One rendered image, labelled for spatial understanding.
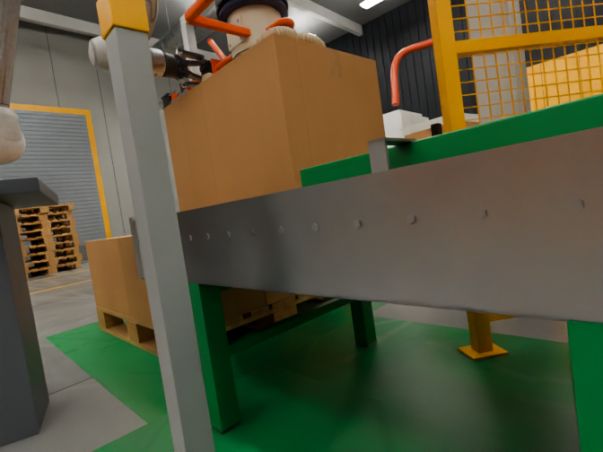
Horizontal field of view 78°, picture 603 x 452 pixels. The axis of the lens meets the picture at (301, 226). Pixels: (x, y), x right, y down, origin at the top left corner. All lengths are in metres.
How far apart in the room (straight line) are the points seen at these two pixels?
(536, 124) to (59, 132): 11.42
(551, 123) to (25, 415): 1.48
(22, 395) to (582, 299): 1.40
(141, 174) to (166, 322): 0.28
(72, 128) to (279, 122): 10.98
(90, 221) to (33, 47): 4.51
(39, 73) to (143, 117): 11.40
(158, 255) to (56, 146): 10.82
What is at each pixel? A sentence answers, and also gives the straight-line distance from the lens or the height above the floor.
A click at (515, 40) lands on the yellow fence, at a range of 1.51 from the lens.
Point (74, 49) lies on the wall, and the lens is 12.73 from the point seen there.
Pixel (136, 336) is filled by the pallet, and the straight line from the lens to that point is 2.06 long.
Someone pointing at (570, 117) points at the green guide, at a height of 0.62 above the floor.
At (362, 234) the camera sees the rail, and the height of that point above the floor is 0.51.
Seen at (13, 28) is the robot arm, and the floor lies 1.30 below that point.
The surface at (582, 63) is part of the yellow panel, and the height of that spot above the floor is 2.26.
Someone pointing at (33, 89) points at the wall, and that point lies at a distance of 11.98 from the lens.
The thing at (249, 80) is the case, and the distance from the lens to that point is 1.00.
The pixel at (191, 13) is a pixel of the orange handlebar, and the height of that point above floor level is 1.08.
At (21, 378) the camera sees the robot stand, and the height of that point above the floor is 0.18.
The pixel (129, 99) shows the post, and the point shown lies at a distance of 0.78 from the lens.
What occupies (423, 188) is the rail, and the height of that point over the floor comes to 0.56.
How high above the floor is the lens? 0.56
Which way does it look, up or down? 3 degrees down
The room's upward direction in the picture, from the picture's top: 8 degrees counter-clockwise
